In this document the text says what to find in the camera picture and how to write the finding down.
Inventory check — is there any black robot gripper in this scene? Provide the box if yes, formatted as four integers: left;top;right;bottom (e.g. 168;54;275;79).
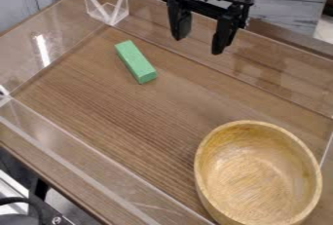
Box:
165;0;254;55

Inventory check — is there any clear acrylic corner bracket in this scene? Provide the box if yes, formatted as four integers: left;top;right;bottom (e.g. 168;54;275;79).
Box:
84;0;128;26

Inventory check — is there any black table leg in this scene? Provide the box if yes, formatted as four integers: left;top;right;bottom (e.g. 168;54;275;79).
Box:
32;178;49;201

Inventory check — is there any black metal base with screw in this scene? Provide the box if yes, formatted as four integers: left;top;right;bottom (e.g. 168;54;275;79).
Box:
26;200;74;225

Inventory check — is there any brown wooden bowl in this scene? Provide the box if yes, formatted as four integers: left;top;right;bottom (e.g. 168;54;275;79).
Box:
193;120;322;225

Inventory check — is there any black cable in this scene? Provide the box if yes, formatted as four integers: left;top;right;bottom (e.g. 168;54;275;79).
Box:
0;197;49;225

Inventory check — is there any green rectangular block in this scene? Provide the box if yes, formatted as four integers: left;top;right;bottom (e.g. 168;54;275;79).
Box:
115;40;157;84

